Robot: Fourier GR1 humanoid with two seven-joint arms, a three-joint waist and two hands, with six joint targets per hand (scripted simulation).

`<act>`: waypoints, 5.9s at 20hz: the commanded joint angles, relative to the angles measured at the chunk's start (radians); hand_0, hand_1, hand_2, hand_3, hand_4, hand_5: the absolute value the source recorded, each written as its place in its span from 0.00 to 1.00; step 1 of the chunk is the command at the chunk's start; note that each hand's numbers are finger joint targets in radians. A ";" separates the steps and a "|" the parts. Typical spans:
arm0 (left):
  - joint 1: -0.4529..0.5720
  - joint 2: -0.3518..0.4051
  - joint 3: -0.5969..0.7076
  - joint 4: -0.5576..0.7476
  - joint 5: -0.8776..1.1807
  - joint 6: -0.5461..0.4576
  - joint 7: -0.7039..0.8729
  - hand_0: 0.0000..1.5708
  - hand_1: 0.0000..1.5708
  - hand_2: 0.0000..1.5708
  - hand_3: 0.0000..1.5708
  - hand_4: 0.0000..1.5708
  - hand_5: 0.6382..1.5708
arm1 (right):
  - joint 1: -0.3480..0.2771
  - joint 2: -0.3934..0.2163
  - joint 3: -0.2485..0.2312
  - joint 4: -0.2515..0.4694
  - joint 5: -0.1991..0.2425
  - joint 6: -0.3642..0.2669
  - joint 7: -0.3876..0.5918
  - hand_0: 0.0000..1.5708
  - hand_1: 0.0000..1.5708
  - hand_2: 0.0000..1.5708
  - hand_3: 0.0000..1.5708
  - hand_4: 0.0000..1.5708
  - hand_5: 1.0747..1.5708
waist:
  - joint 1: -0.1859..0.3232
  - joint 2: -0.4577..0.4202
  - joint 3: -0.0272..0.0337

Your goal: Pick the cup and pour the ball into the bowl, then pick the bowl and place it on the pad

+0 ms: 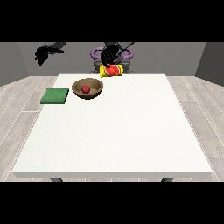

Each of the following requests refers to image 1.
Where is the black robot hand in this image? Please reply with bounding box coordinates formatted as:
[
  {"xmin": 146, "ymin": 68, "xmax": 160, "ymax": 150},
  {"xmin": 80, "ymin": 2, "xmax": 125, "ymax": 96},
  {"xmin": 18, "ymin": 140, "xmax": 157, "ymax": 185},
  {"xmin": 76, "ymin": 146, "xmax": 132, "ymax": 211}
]
[
  {"xmin": 34, "ymin": 45, "xmax": 65, "ymax": 67},
  {"xmin": 100, "ymin": 42, "xmax": 127, "ymax": 69}
]

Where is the yellow cup with melon print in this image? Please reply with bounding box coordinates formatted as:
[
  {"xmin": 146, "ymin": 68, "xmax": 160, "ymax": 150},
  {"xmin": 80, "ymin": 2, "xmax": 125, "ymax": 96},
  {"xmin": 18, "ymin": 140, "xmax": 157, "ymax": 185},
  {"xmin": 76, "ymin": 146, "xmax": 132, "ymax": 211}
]
[{"xmin": 99, "ymin": 63, "xmax": 124, "ymax": 79}]

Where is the brown wooden bowl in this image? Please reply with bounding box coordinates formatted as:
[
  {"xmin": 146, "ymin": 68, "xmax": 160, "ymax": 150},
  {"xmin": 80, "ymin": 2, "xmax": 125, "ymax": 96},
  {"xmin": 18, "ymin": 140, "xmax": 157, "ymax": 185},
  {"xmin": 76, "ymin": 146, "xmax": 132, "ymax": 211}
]
[{"xmin": 71, "ymin": 77, "xmax": 105, "ymax": 101}]

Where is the green square pad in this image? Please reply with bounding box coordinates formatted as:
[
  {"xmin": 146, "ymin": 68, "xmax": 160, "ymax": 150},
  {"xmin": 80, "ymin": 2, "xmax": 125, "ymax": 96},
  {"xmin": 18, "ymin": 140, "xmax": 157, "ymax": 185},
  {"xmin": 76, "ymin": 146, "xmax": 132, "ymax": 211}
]
[{"xmin": 39, "ymin": 87, "xmax": 70, "ymax": 105}]

